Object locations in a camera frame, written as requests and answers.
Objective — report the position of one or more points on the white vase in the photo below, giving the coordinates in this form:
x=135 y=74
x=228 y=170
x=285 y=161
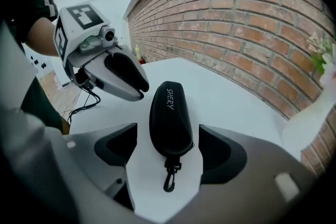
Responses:
x=309 y=123

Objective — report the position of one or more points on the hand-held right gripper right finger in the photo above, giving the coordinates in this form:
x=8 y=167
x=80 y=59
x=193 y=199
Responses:
x=252 y=178

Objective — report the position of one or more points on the yellow bottle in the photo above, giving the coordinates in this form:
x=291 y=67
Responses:
x=137 y=52

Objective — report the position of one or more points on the small grey gripper camera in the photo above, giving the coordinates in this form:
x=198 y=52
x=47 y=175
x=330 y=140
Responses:
x=108 y=35

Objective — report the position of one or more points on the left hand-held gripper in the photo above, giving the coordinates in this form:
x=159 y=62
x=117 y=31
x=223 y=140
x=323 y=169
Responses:
x=76 y=42

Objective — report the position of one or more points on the small red object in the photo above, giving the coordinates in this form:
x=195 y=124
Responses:
x=141 y=60

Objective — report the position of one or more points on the person's left forearm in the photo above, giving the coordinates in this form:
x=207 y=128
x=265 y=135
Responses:
x=39 y=36

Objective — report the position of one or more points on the pale flowers with green leaves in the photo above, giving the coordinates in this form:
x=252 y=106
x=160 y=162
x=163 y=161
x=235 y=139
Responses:
x=319 y=60

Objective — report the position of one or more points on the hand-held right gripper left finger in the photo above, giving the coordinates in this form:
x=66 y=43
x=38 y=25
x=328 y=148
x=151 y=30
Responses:
x=78 y=165

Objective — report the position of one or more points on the black glasses case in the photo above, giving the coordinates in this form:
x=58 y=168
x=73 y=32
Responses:
x=170 y=126

